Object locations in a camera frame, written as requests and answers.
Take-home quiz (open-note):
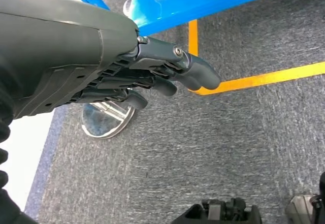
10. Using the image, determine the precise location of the blue metal shelf rack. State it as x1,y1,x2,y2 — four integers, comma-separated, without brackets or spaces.
63,0,311,37

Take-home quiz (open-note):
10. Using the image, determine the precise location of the chrome stanchion with round base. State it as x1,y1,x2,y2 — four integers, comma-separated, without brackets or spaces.
81,100,136,140

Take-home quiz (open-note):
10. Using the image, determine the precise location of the yellow floor tape outline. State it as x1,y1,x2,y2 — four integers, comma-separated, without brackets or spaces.
189,19,325,97

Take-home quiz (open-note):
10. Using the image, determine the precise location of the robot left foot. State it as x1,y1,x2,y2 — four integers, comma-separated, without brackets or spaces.
170,197,262,224

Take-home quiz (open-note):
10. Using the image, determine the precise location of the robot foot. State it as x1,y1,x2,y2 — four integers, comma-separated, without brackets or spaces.
285,172,325,224
170,197,262,224

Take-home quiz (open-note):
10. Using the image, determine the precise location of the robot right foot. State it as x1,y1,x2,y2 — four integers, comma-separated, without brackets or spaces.
285,172,325,224

